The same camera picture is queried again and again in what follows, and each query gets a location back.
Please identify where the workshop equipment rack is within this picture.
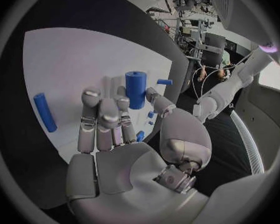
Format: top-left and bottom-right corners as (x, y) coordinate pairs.
(151, 0), (227, 62)

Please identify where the large blue cylinder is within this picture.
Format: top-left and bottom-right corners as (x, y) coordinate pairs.
(124, 70), (147, 110)

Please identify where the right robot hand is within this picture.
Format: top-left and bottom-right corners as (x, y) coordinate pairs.
(65, 86), (213, 224)

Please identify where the person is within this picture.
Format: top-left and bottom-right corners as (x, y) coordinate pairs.
(196, 49), (233, 83)

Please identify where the white cable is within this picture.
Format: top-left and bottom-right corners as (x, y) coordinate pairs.
(200, 64), (239, 99)
(191, 65), (226, 101)

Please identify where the long blue cylinder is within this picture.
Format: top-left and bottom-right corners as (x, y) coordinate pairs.
(32, 92), (59, 133)

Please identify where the white task board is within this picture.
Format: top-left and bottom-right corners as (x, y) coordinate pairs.
(22, 27), (174, 165)

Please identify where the small blue peg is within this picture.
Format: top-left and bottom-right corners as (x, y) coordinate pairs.
(156, 79), (174, 86)

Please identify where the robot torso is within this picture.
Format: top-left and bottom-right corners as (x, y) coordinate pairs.
(230, 81), (280, 175)

